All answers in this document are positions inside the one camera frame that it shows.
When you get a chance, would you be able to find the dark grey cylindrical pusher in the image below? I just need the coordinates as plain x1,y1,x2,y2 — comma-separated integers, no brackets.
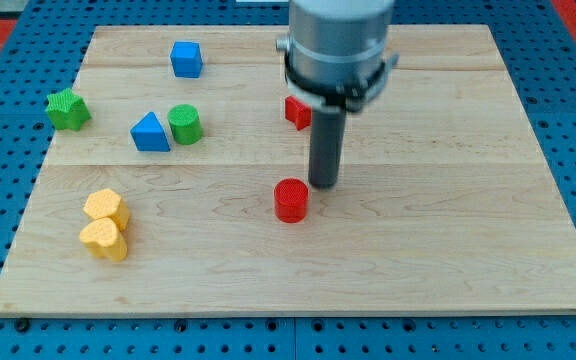
308,108,346,189

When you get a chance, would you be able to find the red cylinder block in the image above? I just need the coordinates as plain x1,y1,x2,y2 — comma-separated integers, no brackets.
273,178,309,223

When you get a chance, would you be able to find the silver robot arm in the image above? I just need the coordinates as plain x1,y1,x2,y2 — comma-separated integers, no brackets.
276,0,399,190

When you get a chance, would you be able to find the red star block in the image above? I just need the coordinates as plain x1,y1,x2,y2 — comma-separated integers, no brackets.
284,96,312,131

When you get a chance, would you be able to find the green star block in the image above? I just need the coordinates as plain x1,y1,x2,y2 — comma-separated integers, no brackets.
45,88,92,131

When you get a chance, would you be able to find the green cylinder block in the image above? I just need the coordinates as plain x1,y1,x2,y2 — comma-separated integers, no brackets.
167,104,203,145

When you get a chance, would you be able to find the blue cube block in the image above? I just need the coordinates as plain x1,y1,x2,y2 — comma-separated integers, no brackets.
170,41,203,78

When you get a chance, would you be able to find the light wooden board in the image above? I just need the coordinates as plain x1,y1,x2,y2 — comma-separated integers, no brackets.
0,25,576,318

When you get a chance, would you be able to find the blue triangle block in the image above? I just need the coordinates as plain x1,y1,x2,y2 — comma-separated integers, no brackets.
130,112,170,152

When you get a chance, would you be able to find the yellow pentagon block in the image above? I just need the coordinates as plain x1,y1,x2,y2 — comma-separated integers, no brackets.
83,188,131,231

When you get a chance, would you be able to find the yellow heart block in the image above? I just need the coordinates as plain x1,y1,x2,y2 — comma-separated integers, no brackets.
79,217,128,262

